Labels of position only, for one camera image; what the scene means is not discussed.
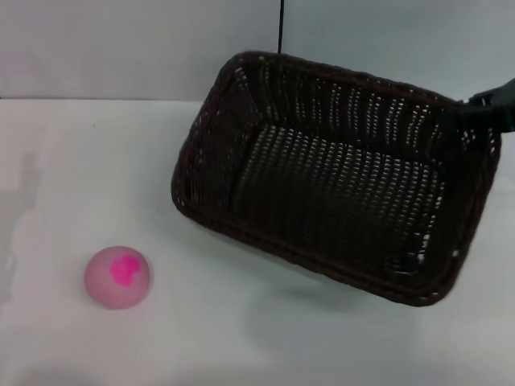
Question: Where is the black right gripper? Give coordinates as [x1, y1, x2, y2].
[457, 77, 515, 134]

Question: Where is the dark brown woven basket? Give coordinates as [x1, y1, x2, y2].
[169, 51, 503, 309]

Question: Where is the pink ball with magenta patch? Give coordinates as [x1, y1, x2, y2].
[83, 244, 155, 311]

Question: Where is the thin black cable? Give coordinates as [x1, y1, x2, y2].
[277, 0, 285, 54]

